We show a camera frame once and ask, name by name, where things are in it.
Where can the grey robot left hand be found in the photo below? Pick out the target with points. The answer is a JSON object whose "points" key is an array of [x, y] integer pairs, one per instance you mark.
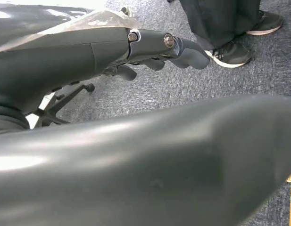
{"points": [[53, 62]]}

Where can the black glossy cover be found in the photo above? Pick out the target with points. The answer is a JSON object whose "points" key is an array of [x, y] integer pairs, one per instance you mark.
{"points": [[25, 23]]}

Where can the person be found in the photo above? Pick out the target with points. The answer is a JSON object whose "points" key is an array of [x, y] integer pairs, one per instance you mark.
{"points": [[213, 21]]}

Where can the ribbed grey left arm sleeve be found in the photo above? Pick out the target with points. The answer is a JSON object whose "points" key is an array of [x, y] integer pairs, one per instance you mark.
{"points": [[7, 120]]}

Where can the person's dark shoe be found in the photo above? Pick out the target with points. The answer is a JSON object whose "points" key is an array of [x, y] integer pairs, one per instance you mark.
{"points": [[232, 54], [267, 22]]}

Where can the black office chair base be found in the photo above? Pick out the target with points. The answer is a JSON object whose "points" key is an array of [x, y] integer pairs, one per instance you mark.
{"points": [[61, 101]]}

